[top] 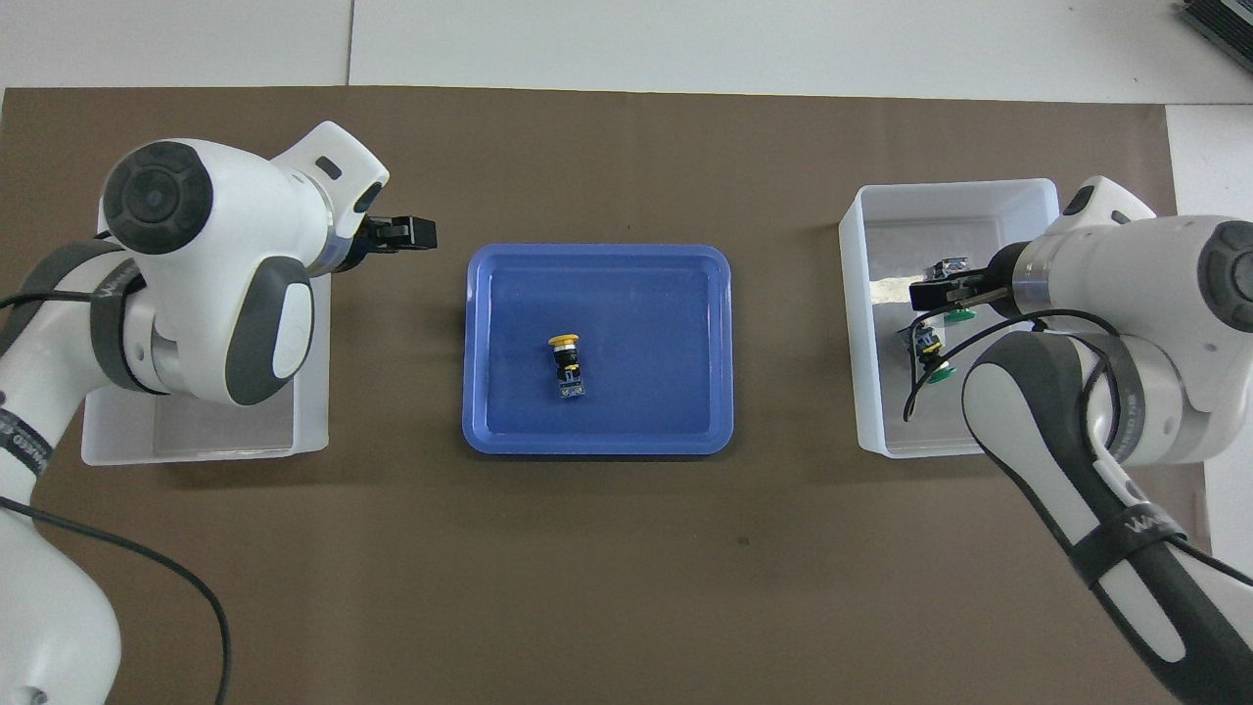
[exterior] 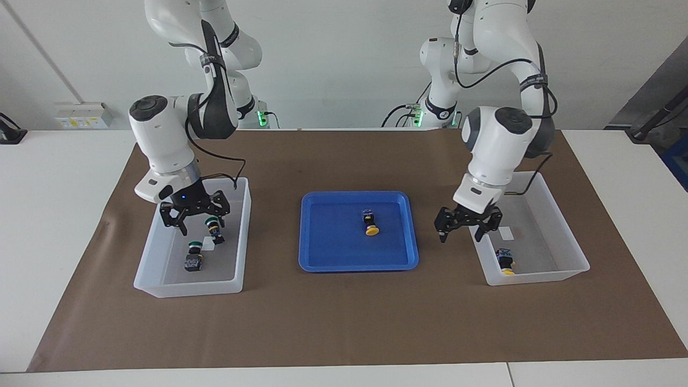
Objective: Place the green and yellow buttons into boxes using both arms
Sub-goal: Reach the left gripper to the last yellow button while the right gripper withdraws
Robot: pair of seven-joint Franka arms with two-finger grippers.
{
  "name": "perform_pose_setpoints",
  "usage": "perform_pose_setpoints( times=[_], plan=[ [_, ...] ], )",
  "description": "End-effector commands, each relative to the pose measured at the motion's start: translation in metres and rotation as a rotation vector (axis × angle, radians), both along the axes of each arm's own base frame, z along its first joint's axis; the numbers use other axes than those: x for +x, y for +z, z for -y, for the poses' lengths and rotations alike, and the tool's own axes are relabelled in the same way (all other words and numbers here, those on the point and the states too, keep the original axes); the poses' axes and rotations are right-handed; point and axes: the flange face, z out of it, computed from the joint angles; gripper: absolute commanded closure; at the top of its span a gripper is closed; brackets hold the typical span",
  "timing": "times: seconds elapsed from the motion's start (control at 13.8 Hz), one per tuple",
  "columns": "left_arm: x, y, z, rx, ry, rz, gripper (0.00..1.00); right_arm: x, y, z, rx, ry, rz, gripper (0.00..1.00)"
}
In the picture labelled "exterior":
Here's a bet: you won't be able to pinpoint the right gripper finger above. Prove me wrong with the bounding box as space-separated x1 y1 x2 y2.
210 191 232 230
160 203 189 237

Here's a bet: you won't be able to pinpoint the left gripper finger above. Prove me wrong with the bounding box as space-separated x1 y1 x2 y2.
434 207 458 243
473 206 504 242

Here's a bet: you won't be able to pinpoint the green push button switch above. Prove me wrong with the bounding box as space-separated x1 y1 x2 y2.
204 216 225 246
184 241 204 273

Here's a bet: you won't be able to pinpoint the translucent white plastic box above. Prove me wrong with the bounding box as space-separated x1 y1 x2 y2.
133 177 252 299
458 171 591 286

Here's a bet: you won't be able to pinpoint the blue plastic tray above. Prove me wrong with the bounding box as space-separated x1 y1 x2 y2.
298 191 420 273

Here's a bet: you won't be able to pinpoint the brown table mat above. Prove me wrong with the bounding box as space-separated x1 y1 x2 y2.
27 129 688 373

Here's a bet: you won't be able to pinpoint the blue crate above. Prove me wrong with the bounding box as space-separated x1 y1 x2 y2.
660 142 688 191

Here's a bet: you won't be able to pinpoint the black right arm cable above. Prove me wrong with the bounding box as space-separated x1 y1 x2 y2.
185 21 248 190

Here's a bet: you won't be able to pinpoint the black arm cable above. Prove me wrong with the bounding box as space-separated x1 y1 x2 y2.
185 21 248 190
454 0 558 194

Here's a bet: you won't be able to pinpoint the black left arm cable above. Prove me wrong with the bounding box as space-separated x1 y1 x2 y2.
454 0 558 194

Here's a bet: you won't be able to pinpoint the black base cables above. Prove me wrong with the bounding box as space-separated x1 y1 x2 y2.
381 81 432 128

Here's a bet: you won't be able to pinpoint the white wall outlet box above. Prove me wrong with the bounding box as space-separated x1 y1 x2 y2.
54 102 114 130

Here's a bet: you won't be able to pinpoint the black clamp mount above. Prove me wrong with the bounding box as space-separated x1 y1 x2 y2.
0 112 27 145

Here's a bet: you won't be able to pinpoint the white wall cable conduit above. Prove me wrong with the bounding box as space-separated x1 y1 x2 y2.
3 0 85 105

